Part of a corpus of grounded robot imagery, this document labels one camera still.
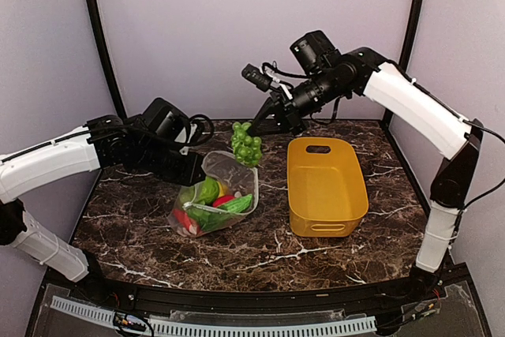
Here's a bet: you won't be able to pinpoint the black right frame post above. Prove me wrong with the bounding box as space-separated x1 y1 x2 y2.
398 0 423 70

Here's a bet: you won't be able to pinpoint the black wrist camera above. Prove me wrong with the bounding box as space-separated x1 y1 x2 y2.
290 30 342 77
141 97 189 141

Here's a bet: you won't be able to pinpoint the green toy cucumber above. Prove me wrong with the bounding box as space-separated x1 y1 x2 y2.
218 194 253 214

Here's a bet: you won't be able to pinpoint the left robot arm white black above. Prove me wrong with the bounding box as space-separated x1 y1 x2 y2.
1 116 205 302

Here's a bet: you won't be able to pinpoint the black frame post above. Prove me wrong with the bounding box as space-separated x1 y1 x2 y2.
398 0 423 70
85 0 127 119

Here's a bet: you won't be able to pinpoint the white slotted cable duct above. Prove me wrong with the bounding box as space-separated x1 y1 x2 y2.
50 295 377 337

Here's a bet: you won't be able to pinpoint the clear dotted zip top bag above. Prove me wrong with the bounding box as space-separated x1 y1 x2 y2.
168 151 259 238

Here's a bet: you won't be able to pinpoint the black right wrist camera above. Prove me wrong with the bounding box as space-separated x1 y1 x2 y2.
290 30 342 77

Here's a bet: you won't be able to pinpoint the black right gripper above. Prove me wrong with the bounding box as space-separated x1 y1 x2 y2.
247 66 349 134

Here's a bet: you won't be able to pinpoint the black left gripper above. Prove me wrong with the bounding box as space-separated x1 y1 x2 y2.
135 139 206 185

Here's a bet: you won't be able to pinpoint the small right wrist webcam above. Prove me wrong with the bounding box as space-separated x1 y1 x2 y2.
241 64 294 92

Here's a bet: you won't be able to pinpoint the black left frame post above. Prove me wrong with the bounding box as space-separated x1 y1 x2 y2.
85 0 127 119

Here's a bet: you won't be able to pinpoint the green toy grapes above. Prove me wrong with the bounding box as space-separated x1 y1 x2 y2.
230 122 262 168

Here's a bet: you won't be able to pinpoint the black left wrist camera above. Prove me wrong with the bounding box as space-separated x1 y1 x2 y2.
141 97 189 141

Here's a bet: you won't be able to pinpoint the green toy guava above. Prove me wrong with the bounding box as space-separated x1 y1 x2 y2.
195 177 220 205

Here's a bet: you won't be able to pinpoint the orange toy carrot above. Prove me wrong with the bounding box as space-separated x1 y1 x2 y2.
172 209 199 234

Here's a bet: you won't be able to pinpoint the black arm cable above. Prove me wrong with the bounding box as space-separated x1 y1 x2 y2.
185 114 216 147
465 119 505 212

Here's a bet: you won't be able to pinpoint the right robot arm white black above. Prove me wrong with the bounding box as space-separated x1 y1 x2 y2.
248 47 482 301

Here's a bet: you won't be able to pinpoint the black front rail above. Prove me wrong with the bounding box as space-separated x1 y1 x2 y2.
43 269 449 314

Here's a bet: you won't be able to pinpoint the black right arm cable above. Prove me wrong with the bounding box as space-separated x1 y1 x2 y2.
465 119 505 212

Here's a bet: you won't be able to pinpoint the green toy chayote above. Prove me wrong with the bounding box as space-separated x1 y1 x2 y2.
177 186 195 209

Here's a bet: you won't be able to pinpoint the red toy apple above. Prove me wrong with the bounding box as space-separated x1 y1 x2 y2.
212 195 235 208

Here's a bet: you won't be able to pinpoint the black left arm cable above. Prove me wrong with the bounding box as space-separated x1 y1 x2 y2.
185 114 216 147

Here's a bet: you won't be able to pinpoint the yellow plastic basket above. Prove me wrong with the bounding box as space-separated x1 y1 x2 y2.
287 137 368 238

